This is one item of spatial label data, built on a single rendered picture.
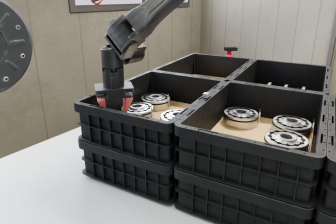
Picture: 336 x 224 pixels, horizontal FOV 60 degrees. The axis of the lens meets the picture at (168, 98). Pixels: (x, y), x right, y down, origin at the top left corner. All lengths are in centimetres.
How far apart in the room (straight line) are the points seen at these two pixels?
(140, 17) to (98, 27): 188
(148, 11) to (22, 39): 33
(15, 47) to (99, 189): 49
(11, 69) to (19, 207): 46
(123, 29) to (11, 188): 53
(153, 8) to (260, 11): 281
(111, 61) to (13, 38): 34
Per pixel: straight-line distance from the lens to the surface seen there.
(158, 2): 72
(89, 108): 76
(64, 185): 89
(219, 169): 65
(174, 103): 104
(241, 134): 84
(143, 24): 71
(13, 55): 47
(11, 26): 47
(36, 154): 107
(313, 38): 333
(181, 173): 68
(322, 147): 62
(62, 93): 245
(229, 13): 362
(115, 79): 78
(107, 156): 79
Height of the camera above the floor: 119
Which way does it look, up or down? 19 degrees down
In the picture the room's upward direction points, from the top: straight up
